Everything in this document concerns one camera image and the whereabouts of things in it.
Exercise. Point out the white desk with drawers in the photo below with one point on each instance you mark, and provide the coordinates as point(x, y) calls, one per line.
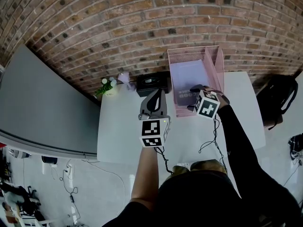
point(118, 126)

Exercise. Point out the lavender flower bouquet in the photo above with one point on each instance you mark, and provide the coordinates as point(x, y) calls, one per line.
point(125, 79)

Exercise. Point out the person's black shirt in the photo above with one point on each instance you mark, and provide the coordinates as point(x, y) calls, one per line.
point(201, 202)

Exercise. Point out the black waste bin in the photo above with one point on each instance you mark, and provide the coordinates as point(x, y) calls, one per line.
point(49, 160)

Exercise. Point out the black backpack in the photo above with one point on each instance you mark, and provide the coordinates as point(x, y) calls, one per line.
point(274, 98)

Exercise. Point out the person's left white shoe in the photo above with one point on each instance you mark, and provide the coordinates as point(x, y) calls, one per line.
point(182, 165)

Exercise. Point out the black box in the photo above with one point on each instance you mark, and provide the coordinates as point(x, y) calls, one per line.
point(151, 83)

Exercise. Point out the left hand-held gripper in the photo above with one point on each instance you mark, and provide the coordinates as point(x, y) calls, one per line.
point(151, 129)

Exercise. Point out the potted plant with white flowers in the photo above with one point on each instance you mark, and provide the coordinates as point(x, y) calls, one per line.
point(107, 87)

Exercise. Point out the person's right hand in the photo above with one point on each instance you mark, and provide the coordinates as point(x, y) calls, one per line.
point(214, 90)

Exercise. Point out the person's right forearm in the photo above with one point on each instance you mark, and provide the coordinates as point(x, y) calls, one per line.
point(234, 131)

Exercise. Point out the pink desk tray organizer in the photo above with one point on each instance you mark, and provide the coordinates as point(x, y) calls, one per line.
point(217, 65)

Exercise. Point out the person's left forearm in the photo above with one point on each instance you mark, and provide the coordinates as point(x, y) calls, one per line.
point(144, 174)

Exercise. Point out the grey striped round container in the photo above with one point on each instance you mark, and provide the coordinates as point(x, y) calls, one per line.
point(20, 154)

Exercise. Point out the person's khaki trousers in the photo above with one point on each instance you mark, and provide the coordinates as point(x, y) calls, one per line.
point(208, 164)

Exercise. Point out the lavender folder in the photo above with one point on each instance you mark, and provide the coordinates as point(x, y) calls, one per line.
point(187, 79)

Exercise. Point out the white power strip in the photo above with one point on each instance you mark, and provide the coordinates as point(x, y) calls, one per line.
point(69, 170)

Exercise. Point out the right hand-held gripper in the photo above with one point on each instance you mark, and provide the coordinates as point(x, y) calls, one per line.
point(207, 105)

